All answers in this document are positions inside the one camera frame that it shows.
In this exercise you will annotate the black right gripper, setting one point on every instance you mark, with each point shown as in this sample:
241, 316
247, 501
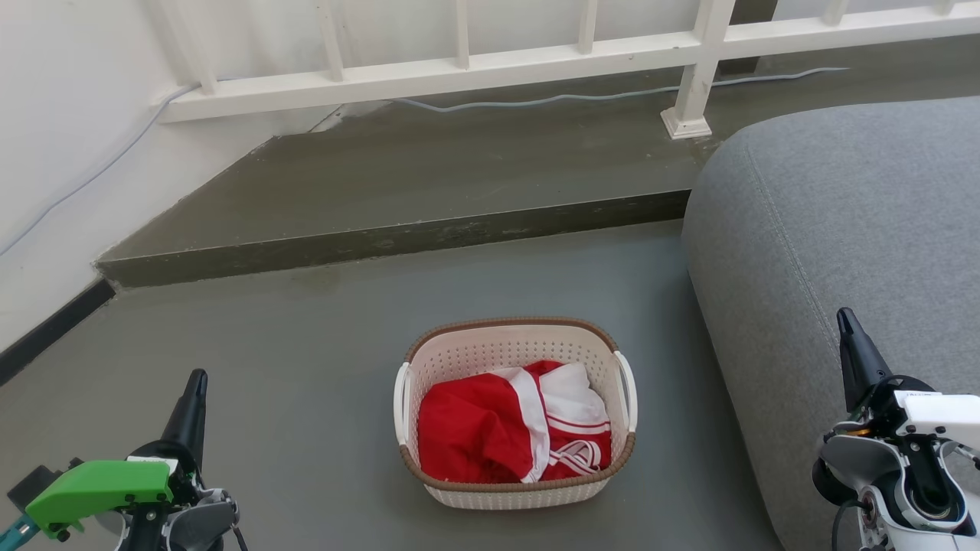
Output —
880, 405

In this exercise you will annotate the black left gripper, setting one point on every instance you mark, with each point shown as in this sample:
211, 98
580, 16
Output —
172, 459

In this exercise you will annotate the white perforated plastic laundry basket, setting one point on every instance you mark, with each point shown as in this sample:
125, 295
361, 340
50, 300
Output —
505, 348

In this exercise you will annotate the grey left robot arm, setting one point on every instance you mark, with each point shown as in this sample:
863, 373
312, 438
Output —
191, 524

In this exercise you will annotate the grey fabric sofa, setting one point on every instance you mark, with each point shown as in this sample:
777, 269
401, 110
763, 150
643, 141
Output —
834, 229

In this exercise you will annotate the black baseboard strip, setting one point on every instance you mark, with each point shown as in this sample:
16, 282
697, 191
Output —
46, 330

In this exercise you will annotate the red and white garment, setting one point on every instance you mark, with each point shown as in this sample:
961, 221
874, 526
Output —
475, 432

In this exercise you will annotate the dark grey column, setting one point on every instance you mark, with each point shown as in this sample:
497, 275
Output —
746, 34

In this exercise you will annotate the white metal railing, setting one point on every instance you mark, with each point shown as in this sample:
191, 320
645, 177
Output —
475, 67

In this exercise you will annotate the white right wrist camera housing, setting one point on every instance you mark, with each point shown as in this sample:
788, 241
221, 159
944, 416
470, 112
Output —
945, 417

